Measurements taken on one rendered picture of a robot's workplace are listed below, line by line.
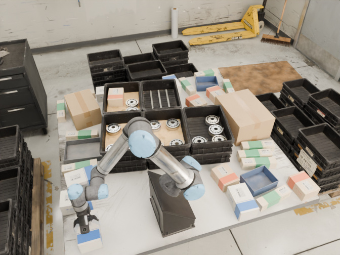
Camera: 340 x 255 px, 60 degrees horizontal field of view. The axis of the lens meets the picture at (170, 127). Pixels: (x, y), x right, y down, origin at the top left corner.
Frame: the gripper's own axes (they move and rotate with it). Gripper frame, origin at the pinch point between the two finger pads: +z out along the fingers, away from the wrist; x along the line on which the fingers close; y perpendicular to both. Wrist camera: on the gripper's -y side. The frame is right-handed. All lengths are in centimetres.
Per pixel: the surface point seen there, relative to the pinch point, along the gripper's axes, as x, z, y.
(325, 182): -188, 48, 13
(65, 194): 11.3, -1.0, 27.4
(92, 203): -4.3, 0.6, 17.1
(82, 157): -1, 7, 64
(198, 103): -102, 0, 90
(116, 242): -13.4, 8.2, -8.2
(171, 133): -67, -5, 55
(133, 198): -29.4, 8.0, 17.9
